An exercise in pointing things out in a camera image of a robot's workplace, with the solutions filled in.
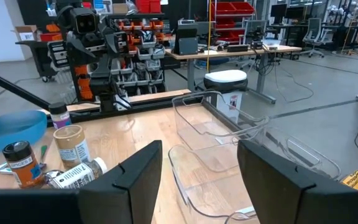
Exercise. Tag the wooden workbench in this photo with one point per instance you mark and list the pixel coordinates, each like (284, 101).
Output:
(228, 51)

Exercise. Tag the tan lid seasoning jar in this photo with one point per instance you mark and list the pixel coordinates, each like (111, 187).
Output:
(71, 147)

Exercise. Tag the blue plastic bowl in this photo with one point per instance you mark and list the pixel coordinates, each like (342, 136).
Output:
(11, 130)

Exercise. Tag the black box device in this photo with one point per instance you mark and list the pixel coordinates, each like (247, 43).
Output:
(186, 39)

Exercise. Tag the white lid bagel seasoning jar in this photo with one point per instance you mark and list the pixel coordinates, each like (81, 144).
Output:
(73, 177)

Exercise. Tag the storage bin rack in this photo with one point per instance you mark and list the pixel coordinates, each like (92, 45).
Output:
(145, 56)

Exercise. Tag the red bin shelf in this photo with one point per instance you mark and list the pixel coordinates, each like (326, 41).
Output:
(232, 12)

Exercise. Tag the cardboard box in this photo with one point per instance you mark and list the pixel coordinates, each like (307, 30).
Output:
(26, 32)

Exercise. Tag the white trash bin black liner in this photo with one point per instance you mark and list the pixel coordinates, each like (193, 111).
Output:
(225, 79)

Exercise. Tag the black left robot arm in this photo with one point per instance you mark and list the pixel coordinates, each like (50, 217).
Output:
(104, 93)

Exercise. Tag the white office chair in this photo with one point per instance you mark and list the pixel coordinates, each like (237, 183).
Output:
(314, 34)

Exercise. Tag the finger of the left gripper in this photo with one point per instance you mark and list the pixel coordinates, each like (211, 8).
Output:
(117, 42)
(78, 46)

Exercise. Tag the black lid purple label jar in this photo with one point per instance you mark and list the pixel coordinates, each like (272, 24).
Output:
(60, 115)

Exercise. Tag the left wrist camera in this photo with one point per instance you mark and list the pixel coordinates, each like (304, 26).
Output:
(86, 20)

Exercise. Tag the black lid orange spice jar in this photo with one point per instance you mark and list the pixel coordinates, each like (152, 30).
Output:
(23, 165)

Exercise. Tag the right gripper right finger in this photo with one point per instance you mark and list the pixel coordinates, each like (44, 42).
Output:
(275, 186)

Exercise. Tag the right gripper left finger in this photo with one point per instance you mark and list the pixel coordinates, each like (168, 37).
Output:
(126, 186)

